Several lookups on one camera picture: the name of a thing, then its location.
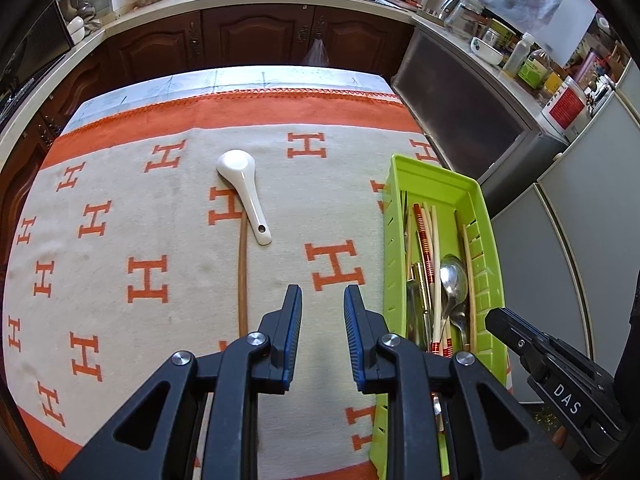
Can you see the white tub with red label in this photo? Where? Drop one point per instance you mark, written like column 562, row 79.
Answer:
column 565, row 107

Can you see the white kitchen countertop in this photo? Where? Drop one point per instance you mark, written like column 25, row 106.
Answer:
column 250, row 2

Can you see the green plastic cutlery tray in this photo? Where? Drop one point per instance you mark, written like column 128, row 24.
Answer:
column 440, row 180

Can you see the orange and beige printed blanket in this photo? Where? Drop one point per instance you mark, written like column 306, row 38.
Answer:
column 150, row 200

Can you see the red striped chopstick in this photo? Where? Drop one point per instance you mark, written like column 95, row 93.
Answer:
column 422, row 240

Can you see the large clear plastic bag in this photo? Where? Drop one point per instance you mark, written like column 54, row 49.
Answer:
column 530, row 5

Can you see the grey steel appliance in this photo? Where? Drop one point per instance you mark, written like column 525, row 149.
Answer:
column 465, row 100

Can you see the brown wooden chopstick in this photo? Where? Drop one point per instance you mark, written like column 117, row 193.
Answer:
column 243, row 285

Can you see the bundle of chopsticks and cutlery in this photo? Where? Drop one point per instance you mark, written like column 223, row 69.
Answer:
column 434, row 240

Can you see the silver metal spoon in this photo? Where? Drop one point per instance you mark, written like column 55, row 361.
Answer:
column 452, row 277

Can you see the black kitchen appliance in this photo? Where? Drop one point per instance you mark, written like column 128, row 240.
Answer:
column 30, row 55

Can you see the glass jug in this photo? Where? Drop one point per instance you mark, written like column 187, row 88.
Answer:
column 462, row 17

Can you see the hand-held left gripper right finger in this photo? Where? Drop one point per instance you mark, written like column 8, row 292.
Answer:
column 352, row 330

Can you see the white ceramic spoon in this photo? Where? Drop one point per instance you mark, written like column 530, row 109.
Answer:
column 237, row 167

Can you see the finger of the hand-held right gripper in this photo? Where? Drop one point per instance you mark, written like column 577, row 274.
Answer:
column 510, row 332

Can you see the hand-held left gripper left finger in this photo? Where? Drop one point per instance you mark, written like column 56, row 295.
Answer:
column 295, row 330

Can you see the clear plastic bottle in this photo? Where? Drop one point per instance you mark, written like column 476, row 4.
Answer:
column 517, row 55

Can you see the green label bottle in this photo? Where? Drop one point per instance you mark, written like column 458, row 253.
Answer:
column 535, row 72

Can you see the white bowl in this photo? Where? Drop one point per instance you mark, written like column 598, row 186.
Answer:
column 487, row 52

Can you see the hanging plastic bag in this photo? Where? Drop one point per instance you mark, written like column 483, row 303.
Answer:
column 315, row 52

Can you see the pale grey cabinet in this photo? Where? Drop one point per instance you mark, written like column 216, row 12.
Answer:
column 590, row 200

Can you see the pale plastic tablecloth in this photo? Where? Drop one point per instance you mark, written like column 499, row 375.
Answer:
column 200, row 82

